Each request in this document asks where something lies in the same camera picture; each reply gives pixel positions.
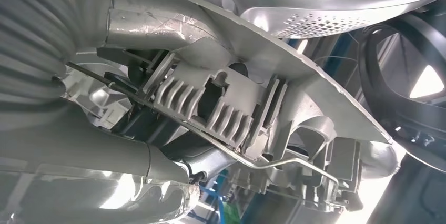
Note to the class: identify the black round plastic part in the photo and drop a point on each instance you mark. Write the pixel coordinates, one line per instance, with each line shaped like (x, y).
(383, 111)

